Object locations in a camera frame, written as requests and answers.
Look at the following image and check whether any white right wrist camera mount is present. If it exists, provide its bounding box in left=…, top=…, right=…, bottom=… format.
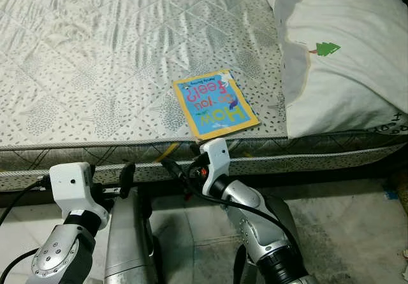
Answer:
left=200, top=138, right=231, bottom=195

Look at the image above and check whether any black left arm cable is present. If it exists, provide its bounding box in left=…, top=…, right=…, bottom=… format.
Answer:
left=0, top=179, right=55, bottom=284

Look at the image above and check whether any grey robot left leg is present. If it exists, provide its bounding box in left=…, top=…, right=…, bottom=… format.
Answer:
left=104, top=188, right=160, bottom=284

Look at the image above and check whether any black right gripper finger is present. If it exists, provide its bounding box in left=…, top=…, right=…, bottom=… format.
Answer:
left=161, top=159, right=189, bottom=183

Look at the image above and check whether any white pillow with tree print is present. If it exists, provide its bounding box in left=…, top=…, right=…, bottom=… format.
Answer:
left=263, top=0, right=408, bottom=138

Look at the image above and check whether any blue yellow children's book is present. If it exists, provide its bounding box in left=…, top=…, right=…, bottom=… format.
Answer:
left=173, top=69, right=261, bottom=139

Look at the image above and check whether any grey quilted dotted mattress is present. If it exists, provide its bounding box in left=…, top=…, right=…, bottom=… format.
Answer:
left=0, top=0, right=408, bottom=192

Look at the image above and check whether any dark bed frame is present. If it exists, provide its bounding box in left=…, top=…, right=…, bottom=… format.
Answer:
left=0, top=147, right=408, bottom=209

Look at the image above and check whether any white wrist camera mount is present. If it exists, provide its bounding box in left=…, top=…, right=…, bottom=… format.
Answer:
left=200, top=138, right=231, bottom=195
left=50, top=162, right=110, bottom=229

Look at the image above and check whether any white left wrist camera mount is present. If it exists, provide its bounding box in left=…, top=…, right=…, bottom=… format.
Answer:
left=50, top=162, right=110, bottom=229

